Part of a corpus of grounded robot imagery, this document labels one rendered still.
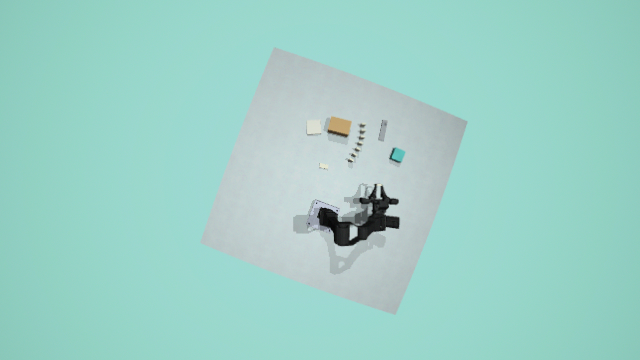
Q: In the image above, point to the pale grey flat tile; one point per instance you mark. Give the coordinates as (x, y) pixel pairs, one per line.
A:
(313, 127)

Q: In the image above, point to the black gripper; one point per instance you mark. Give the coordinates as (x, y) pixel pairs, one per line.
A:
(373, 200)

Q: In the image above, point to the brown box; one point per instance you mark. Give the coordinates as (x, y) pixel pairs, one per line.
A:
(339, 126)

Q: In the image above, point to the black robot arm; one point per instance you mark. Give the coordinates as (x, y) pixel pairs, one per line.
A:
(341, 230)

